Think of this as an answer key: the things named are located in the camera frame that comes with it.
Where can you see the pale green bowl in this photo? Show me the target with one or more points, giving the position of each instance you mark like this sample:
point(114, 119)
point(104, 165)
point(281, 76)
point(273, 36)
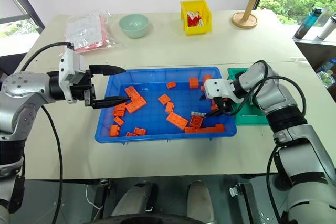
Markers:
point(133, 28)

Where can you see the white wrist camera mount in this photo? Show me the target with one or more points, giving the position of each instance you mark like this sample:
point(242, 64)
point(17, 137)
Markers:
point(219, 87)
point(67, 72)

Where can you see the blue plastic bin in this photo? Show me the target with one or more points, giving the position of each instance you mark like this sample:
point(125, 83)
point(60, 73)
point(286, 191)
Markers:
point(155, 121)

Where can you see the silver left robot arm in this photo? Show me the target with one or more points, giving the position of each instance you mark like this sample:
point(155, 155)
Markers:
point(22, 87)

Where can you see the clear tape strip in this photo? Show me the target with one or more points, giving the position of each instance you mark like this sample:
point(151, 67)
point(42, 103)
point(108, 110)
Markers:
point(299, 60)

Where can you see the black table leg bracket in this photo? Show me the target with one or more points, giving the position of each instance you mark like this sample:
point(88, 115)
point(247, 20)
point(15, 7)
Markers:
point(242, 197)
point(104, 187)

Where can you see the long orange toy brick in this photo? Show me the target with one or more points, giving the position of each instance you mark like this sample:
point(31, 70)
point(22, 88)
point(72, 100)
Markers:
point(134, 106)
point(177, 120)
point(133, 93)

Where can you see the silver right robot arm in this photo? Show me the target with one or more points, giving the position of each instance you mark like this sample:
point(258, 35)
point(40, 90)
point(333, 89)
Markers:
point(296, 140)

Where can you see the long flat orange brick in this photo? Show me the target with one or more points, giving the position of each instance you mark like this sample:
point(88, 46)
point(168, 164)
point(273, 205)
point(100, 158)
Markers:
point(207, 130)

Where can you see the white bottle with black lid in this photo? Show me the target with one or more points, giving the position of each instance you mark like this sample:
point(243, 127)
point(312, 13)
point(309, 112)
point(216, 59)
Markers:
point(326, 27)

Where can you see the yellow plastic bin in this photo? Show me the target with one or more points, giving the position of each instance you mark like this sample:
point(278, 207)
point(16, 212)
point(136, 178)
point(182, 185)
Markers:
point(183, 22)

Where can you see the square orange toy brick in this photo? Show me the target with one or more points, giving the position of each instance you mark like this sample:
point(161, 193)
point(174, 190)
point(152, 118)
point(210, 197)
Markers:
point(196, 121)

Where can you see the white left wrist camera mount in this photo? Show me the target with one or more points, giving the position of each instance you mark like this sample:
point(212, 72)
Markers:
point(67, 72)

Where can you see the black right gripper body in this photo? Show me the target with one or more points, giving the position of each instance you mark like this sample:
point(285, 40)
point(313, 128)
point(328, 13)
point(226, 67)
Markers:
point(225, 106)

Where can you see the small orange toy brick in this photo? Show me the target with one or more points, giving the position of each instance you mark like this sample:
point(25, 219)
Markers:
point(119, 121)
point(202, 88)
point(207, 78)
point(130, 134)
point(220, 128)
point(164, 99)
point(171, 85)
point(120, 107)
point(114, 130)
point(169, 107)
point(194, 83)
point(118, 113)
point(190, 130)
point(214, 107)
point(140, 130)

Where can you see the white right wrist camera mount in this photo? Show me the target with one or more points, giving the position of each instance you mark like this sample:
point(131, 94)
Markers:
point(219, 87)

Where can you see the green plastic bin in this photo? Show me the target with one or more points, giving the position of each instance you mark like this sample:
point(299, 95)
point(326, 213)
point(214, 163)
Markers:
point(249, 117)

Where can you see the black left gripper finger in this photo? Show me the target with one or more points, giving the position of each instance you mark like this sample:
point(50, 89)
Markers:
point(109, 69)
point(110, 101)

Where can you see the dark bottle with blue lid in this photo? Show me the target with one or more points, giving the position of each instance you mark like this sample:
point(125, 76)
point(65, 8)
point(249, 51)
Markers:
point(305, 24)

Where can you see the clear bag with papers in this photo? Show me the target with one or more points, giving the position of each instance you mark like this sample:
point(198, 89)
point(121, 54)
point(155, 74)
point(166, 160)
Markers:
point(86, 32)

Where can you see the red and white items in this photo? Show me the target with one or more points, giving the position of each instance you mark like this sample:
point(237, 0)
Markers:
point(194, 19)

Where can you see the wooden cup tree stand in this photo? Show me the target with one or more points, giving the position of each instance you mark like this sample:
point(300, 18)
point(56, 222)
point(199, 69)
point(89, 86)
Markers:
point(249, 6)

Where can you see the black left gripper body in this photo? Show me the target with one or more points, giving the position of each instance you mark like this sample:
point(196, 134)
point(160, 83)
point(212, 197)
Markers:
point(82, 90)

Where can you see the clear plastic bottle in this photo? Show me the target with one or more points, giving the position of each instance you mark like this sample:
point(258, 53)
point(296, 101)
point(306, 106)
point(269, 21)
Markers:
point(328, 66)

